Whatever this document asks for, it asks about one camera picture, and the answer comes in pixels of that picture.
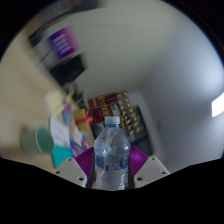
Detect white booklet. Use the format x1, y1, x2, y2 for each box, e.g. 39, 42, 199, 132
49, 114, 73, 148

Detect yellow gift box red ribbon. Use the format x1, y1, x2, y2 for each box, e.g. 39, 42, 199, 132
73, 109, 94, 133

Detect clear plastic water bottle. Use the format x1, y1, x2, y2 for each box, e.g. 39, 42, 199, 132
93, 115, 132, 192

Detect pale green cup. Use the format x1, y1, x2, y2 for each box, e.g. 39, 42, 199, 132
20, 125, 55, 156

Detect purple sign board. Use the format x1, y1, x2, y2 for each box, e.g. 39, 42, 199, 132
46, 27, 79, 58

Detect wooden shelf unit with trophies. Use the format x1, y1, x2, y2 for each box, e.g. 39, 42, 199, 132
87, 91, 146, 138

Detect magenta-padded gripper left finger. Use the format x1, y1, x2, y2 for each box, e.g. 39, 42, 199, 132
53, 146, 98, 189

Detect long ceiling light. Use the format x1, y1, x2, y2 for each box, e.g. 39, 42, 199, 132
211, 99, 224, 118

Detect teal book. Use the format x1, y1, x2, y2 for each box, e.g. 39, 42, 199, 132
51, 144, 75, 168

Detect dark glass door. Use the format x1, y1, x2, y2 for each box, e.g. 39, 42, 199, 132
131, 105, 156, 158

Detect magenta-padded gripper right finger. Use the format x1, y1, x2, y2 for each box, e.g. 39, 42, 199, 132
125, 145, 171, 190

